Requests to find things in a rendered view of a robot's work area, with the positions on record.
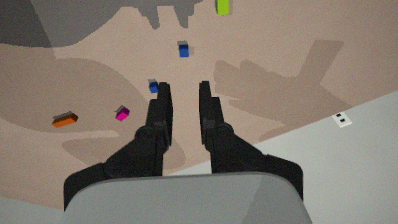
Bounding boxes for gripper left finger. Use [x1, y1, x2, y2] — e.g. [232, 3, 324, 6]
[63, 82, 173, 212]

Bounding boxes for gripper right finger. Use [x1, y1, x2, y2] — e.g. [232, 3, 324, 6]
[199, 81, 303, 201]

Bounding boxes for lime green rectangular bar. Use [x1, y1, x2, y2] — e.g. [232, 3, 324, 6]
[216, 0, 228, 15]

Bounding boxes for orange rod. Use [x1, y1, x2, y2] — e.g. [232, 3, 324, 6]
[52, 113, 78, 128]

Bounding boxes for magenta block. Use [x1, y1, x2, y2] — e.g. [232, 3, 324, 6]
[115, 107, 130, 121]

